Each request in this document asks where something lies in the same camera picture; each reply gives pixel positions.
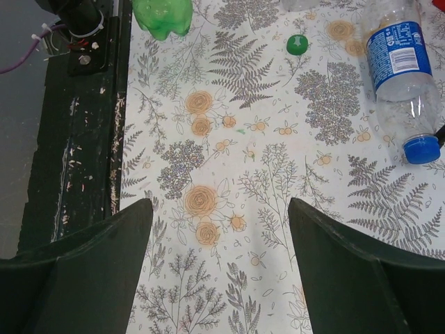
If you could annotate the green plastic bottle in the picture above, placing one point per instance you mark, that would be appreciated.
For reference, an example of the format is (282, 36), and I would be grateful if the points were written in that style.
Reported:
(163, 17)

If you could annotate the green bottle cap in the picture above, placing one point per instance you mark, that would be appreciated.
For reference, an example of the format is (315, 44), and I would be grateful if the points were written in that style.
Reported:
(297, 45)

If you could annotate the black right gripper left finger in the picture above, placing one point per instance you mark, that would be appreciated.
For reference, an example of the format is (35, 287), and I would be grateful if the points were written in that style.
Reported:
(83, 283)

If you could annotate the clear bottle blue label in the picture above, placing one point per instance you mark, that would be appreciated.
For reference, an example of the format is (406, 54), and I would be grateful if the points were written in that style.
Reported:
(408, 103)

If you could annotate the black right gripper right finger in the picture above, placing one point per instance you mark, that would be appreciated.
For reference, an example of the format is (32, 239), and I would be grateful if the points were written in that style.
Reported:
(354, 283)

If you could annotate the floral patterned table mat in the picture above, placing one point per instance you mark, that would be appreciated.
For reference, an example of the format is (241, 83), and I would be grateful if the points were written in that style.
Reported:
(223, 128)

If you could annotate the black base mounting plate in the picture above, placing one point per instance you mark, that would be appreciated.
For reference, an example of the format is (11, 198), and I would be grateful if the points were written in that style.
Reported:
(75, 174)

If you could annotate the clear bottle lemon label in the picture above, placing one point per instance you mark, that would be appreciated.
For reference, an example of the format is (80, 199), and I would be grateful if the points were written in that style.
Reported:
(299, 5)

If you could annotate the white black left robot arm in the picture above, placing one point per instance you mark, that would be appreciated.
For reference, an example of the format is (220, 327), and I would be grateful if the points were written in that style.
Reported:
(82, 18)

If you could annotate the red plastic box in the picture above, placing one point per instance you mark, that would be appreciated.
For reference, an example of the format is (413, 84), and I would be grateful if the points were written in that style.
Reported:
(440, 4)

